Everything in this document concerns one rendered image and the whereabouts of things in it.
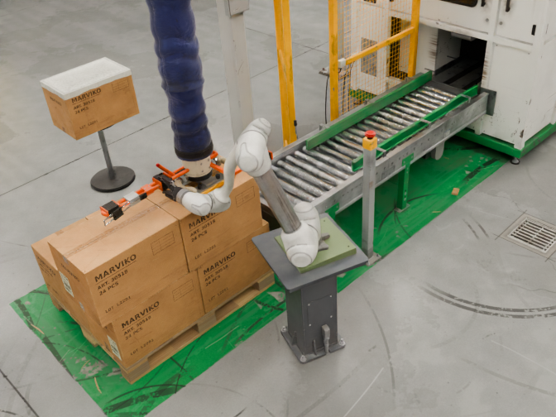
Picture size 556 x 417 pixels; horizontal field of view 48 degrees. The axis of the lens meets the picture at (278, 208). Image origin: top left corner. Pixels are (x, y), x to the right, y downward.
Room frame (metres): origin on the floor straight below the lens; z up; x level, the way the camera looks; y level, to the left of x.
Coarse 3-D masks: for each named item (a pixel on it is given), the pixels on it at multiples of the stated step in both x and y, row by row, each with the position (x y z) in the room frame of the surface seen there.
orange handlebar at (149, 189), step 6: (210, 156) 3.22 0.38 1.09; (210, 162) 3.15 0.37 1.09; (180, 168) 3.11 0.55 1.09; (216, 168) 3.09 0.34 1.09; (222, 168) 3.07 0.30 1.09; (168, 174) 3.06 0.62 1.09; (180, 174) 3.06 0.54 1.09; (144, 186) 2.94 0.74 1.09; (150, 186) 2.94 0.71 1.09; (156, 186) 2.94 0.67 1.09; (138, 192) 2.91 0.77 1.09; (144, 192) 2.89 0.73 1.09; (150, 192) 2.91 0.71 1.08; (120, 204) 2.79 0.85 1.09; (102, 210) 2.75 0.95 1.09
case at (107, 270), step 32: (96, 224) 2.83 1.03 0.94; (128, 224) 2.80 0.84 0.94; (160, 224) 2.78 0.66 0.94; (64, 256) 2.57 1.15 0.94; (96, 256) 2.54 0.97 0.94; (128, 256) 2.58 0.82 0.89; (160, 256) 2.70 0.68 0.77; (96, 288) 2.44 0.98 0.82; (128, 288) 2.55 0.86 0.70; (160, 288) 2.67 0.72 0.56; (96, 320) 2.45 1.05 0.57
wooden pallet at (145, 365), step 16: (272, 272) 3.23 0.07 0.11; (256, 288) 3.16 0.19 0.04; (224, 304) 3.04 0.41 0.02; (240, 304) 3.03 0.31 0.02; (208, 320) 2.86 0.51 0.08; (176, 336) 2.69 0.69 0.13; (192, 336) 2.78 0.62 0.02; (160, 352) 2.67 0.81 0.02; (128, 368) 2.46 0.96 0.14; (144, 368) 2.52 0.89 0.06
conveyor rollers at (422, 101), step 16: (416, 96) 4.86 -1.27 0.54; (432, 96) 4.85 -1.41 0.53; (448, 96) 4.82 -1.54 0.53; (384, 112) 4.68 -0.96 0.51; (400, 112) 4.58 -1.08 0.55; (416, 112) 4.56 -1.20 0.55; (352, 128) 4.37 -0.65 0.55; (368, 128) 4.36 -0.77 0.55; (384, 128) 4.34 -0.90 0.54; (400, 128) 4.33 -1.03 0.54; (336, 144) 4.15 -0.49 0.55; (352, 144) 4.13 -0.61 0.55; (400, 144) 4.10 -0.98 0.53; (288, 160) 4.01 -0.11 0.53; (304, 160) 4.00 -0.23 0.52; (336, 160) 3.93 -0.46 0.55; (352, 160) 3.90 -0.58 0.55; (288, 176) 3.76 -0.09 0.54; (304, 176) 3.75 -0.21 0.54; (320, 176) 3.75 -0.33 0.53; (304, 192) 3.54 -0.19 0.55; (320, 192) 3.53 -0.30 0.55
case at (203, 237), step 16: (240, 176) 3.20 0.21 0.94; (160, 192) 3.10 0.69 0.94; (240, 192) 3.11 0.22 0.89; (256, 192) 3.19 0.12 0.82; (176, 208) 2.91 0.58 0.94; (240, 208) 3.10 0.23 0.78; (256, 208) 3.18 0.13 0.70; (192, 224) 2.86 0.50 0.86; (208, 224) 2.93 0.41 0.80; (224, 224) 3.01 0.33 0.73; (240, 224) 3.09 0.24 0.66; (256, 224) 3.17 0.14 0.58; (192, 240) 2.84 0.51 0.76; (208, 240) 2.92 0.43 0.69; (224, 240) 3.00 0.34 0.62; (192, 256) 2.83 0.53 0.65; (208, 256) 2.91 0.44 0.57
